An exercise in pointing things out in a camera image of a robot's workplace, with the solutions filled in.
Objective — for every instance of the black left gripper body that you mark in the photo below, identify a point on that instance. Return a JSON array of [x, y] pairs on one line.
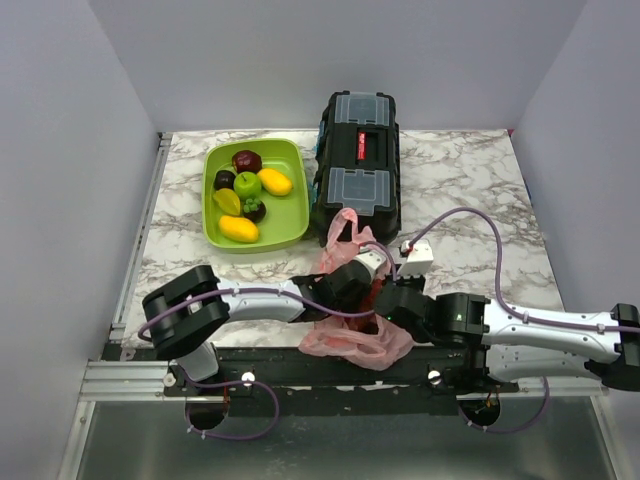
[[354, 304]]

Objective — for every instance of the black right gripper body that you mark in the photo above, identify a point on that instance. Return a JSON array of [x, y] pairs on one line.
[[415, 282]]

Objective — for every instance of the pink plastic bag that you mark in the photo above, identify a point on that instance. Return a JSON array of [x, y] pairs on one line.
[[371, 342]]

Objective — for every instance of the red fake grape bunch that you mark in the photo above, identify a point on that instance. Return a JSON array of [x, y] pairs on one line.
[[367, 305]]

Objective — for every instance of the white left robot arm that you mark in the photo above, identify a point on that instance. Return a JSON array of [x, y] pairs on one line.
[[184, 313]]

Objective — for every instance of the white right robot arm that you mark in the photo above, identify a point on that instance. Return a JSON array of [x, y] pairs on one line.
[[504, 343]]

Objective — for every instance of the yellow fake mango lower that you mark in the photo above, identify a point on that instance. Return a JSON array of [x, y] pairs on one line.
[[238, 229]]

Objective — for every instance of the yellow fake mango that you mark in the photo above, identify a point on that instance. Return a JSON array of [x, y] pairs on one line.
[[275, 182], [238, 229]]

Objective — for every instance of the fake mangosteen green top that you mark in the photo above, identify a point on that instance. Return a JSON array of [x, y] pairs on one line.
[[254, 210]]

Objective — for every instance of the yellow fake mango upper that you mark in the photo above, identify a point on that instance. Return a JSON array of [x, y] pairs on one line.
[[275, 182]]

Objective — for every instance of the green fake apple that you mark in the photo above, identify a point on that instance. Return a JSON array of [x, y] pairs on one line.
[[247, 185]]

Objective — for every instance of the yellow fake starfruit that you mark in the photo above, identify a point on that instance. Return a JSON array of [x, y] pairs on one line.
[[228, 201]]

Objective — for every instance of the dark red fake apple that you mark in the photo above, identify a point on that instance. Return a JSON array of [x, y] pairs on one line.
[[247, 161]]

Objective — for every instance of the dark purple fake plum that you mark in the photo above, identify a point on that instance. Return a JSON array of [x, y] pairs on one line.
[[224, 179]]

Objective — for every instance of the green plastic tray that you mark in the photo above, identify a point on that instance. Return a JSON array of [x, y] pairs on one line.
[[287, 217]]

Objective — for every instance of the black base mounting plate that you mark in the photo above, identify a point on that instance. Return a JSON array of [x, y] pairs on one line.
[[258, 382]]

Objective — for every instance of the black plastic toolbox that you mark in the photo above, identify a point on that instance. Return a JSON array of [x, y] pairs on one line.
[[358, 165]]

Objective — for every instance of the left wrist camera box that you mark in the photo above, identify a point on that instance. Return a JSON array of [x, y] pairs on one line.
[[376, 263]]

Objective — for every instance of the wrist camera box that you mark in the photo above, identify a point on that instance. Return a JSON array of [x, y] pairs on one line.
[[417, 258], [376, 263]]

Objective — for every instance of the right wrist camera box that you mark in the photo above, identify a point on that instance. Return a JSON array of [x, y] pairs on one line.
[[417, 258]]

